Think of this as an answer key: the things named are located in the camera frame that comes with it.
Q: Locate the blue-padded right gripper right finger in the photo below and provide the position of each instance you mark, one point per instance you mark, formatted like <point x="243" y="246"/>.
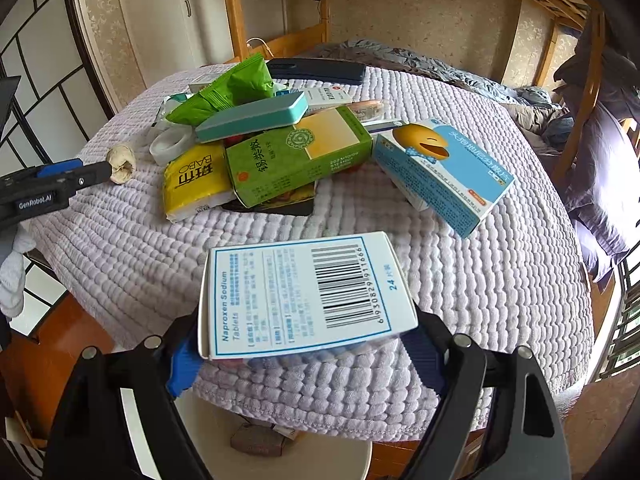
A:
<point x="454" y="367"/>

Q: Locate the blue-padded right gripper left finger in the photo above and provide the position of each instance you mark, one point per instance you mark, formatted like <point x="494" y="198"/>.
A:
<point x="163" y="368"/>

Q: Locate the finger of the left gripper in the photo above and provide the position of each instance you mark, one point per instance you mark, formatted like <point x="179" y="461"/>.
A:
<point x="59" y="167"/>
<point x="86" y="176"/>

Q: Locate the white blue medicine box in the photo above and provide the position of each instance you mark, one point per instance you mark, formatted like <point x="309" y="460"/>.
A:
<point x="302" y="297"/>

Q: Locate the red box with white text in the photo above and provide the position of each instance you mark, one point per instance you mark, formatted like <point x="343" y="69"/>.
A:
<point x="258" y="441"/>

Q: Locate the white round trash bin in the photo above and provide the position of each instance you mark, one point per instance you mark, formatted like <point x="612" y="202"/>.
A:
<point x="232" y="448"/>

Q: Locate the black framed folding screen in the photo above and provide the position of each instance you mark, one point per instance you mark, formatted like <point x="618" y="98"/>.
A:
<point x="59" y="104"/>

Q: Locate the clear tape roll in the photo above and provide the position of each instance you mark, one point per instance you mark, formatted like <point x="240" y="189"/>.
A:
<point x="171" y="143"/>

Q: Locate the lavender quilted table cover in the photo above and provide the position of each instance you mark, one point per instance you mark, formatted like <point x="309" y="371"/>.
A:
<point x="516" y="286"/>

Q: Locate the yellow tissue pack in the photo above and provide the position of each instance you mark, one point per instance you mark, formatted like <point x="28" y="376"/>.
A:
<point x="196" y="181"/>

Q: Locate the black white striped cloth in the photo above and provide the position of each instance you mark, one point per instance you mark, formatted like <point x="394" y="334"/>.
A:
<point x="19" y="461"/>

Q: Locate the green yellow medicine box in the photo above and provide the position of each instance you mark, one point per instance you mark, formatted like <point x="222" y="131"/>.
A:
<point x="278" y="161"/>

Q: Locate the green plastic bag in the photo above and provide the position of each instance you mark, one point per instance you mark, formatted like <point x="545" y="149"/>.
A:
<point x="246" y="82"/>

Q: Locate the blue box with orange cartoon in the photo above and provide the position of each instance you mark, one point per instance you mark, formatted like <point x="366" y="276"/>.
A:
<point x="445" y="170"/>

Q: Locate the black flat packet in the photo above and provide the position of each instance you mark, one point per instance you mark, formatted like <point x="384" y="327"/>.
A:
<point x="299" y="202"/>

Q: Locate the teal flat case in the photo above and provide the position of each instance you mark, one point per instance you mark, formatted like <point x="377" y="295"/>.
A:
<point x="265" y="114"/>

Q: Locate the purple hanging bedding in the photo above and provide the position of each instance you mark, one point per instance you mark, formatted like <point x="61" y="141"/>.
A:
<point x="601" y="191"/>

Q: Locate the white red small box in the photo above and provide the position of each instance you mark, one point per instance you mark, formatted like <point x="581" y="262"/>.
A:
<point x="319" y="98"/>

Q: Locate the dark blue flat case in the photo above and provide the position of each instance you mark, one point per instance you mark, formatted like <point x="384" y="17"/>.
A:
<point x="321" y="69"/>

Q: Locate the grey rumpled blanket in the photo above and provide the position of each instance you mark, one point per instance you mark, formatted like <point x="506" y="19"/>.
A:
<point x="545" y="124"/>

